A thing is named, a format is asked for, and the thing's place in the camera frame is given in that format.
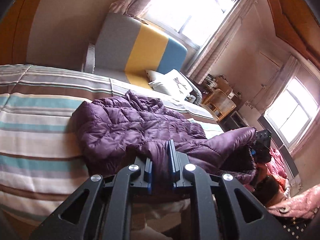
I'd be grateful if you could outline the purple quilted down jacket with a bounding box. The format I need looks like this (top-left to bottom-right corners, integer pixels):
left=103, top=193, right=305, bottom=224
left=71, top=92, right=257, bottom=184

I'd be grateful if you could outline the pink quilted garment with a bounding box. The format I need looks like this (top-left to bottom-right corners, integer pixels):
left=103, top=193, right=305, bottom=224
left=265, top=148, right=319, bottom=219

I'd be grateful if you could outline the white embroidered pillow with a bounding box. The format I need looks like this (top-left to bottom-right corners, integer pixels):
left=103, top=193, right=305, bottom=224
left=149, top=69, right=193, bottom=101

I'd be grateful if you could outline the cluttered wooden desk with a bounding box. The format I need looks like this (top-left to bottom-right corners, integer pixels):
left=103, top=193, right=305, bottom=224
left=202, top=74, right=239, bottom=99

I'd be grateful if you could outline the side window curtain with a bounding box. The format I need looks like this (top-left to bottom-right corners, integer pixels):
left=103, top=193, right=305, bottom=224
left=245, top=55, right=300, bottom=113

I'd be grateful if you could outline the striped bed sheet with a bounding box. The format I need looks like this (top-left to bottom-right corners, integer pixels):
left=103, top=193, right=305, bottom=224
left=1, top=64, right=222, bottom=235

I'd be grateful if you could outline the pink floral curtain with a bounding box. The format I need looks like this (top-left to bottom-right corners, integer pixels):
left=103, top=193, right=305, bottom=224
left=186, top=0, right=257, bottom=84

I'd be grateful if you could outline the grey yellow blue headboard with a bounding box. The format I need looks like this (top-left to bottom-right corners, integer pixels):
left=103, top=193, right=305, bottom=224
left=87, top=13, right=187, bottom=88

